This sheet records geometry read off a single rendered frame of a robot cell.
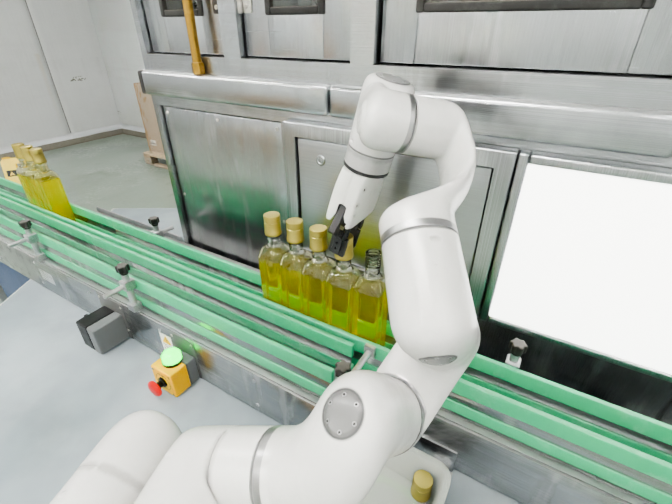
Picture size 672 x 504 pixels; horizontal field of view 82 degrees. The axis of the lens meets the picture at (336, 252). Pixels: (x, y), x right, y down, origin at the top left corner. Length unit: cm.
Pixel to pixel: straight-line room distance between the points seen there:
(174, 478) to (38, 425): 69
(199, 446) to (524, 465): 54
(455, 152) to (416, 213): 14
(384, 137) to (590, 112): 32
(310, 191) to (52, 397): 76
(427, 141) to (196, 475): 44
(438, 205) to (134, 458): 43
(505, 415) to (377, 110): 54
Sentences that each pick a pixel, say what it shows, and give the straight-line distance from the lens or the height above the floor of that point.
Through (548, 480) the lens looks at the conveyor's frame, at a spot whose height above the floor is 85.
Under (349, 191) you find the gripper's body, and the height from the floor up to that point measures 127.
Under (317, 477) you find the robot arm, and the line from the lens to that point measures 37.
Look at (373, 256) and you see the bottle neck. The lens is 68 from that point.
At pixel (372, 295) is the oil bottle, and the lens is 71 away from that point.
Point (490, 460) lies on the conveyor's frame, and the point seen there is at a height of 83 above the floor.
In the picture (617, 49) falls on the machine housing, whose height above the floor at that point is 146.
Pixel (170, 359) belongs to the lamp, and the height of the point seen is 85.
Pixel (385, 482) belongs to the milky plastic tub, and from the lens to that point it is 83.
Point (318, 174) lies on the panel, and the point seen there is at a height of 121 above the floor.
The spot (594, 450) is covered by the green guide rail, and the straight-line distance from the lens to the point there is 76.
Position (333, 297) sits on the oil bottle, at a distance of 75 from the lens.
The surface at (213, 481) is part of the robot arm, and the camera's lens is 45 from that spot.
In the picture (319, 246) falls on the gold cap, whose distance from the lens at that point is 73.
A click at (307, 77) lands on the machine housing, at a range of 85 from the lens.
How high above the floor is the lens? 149
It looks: 30 degrees down
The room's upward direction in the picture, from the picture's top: straight up
